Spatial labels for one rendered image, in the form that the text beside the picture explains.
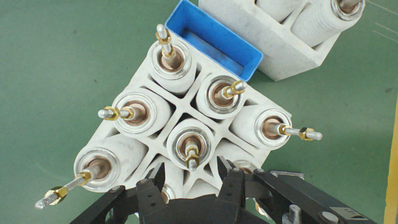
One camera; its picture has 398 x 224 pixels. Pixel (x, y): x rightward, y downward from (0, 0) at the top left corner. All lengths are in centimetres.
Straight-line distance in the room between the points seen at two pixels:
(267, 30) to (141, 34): 43
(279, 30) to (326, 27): 9
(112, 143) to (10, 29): 64
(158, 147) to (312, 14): 47
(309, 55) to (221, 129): 31
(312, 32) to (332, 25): 4
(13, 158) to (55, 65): 36
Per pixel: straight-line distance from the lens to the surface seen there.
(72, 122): 64
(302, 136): 23
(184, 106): 31
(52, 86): 70
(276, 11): 44
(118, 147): 28
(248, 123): 27
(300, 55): 47
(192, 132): 24
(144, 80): 33
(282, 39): 44
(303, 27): 46
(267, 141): 29
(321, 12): 43
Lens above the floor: 49
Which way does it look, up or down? 85 degrees down
